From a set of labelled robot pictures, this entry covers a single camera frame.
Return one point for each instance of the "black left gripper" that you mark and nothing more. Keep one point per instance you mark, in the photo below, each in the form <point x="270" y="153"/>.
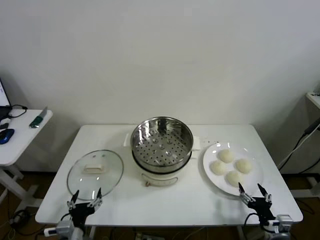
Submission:
<point x="80" y="211"/>

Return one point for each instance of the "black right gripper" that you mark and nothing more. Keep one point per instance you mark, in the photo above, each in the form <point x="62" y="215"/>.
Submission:
<point x="261" y="208"/>

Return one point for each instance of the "round glass pot lid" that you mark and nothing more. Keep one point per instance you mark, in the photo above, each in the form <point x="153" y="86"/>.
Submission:
<point x="100" y="180"/>

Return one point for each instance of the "white steamed baozi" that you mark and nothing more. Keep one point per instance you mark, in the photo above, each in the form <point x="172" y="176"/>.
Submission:
<point x="218" y="167"/>
<point x="234" y="178"/>
<point x="243" y="165"/>
<point x="226" y="155"/>

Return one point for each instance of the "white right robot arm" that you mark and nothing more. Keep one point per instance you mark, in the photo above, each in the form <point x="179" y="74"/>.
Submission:
<point x="271" y="226"/>

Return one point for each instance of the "stainless steel steamer basket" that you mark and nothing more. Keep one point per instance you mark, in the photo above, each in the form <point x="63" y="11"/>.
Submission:
<point x="162" y="150"/>

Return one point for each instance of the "round white plate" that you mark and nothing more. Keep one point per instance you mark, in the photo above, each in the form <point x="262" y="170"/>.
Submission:
<point x="215" y="182"/>

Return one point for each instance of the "white stand base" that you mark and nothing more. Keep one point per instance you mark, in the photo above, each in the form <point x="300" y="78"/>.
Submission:
<point x="303" y="193"/>

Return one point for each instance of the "white electric cooking pot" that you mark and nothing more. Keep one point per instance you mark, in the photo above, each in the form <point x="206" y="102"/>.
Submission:
<point x="160" y="178"/>

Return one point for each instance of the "white side table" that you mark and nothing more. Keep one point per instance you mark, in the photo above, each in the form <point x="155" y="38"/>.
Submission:
<point x="22" y="135"/>

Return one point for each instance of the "blue computer mouse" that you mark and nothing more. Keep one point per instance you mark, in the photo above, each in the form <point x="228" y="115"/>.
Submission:
<point x="6" y="136"/>

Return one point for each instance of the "small white black device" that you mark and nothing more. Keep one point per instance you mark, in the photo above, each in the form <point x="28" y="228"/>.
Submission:
<point x="4" y="123"/>

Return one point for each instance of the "white shelf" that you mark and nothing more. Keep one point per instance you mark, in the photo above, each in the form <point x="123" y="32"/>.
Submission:
<point x="314" y="100"/>

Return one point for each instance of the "black laptop base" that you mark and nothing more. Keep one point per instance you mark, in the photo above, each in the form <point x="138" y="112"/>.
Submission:
<point x="3" y="111"/>

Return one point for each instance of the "laptop screen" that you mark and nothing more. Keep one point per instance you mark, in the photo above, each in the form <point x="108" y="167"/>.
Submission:
<point x="3" y="96"/>

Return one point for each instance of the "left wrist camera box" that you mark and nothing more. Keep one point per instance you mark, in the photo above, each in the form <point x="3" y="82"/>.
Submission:
<point x="50" y="232"/>

